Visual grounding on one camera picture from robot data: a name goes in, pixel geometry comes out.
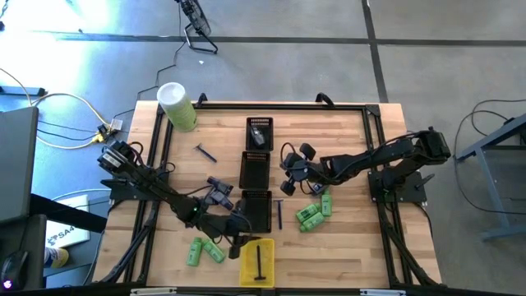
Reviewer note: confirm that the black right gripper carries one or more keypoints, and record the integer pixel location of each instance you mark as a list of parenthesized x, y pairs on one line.
[(310, 172)]

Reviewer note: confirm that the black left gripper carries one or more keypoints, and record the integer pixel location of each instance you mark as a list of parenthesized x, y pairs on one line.
[(230, 226)]

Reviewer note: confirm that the blue pen tool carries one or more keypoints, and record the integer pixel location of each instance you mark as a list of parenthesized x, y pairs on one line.
[(279, 215)]

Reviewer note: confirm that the small green plastic bottle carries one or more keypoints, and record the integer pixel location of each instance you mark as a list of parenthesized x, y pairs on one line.
[(214, 251), (313, 222), (307, 213), (326, 205), (194, 252)]

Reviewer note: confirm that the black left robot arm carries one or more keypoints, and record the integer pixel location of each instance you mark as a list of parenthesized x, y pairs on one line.
[(164, 193)]

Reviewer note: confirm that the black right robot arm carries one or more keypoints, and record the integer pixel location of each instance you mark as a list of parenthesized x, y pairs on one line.
[(370, 158)]

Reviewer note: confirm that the black slotted plastic basket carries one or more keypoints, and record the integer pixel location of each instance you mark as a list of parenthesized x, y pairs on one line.
[(255, 170), (259, 211), (268, 141)]

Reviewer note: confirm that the yellow slotted plastic basket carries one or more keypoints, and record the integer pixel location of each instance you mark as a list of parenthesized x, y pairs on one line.
[(248, 271)]

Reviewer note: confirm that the black table clamp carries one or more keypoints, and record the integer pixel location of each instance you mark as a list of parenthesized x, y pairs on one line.
[(324, 98), (201, 100)]

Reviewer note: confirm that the white mounting plate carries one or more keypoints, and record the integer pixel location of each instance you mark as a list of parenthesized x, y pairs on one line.
[(154, 291), (384, 292)]

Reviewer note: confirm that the green disinfecting wipes canister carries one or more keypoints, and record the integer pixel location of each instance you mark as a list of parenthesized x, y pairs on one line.
[(181, 111)]

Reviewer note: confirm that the black floor fan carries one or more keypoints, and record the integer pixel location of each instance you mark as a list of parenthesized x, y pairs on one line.
[(199, 18)]

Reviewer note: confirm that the grey power adapter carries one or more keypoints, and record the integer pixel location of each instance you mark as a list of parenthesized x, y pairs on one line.
[(116, 124)]

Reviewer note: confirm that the yellow plug connector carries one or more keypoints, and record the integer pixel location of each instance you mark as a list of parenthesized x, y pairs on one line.
[(102, 135)]

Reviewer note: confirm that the white printed box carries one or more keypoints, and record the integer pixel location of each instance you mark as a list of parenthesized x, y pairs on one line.
[(67, 234)]

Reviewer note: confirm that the yellow white blue object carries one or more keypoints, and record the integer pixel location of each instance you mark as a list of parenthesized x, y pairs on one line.
[(55, 257)]

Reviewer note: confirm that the black desk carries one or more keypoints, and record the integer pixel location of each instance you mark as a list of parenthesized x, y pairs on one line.
[(24, 238)]

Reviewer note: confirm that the black computer mouse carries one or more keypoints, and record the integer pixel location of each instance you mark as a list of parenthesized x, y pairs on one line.
[(12, 267)]

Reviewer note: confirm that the grey computer monitor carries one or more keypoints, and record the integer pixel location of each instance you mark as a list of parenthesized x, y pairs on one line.
[(16, 164)]

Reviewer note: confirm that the black power strip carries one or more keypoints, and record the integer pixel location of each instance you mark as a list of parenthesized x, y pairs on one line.
[(20, 90)]

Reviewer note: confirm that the grey metal table frame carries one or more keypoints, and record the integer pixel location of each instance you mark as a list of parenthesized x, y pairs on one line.
[(495, 189)]

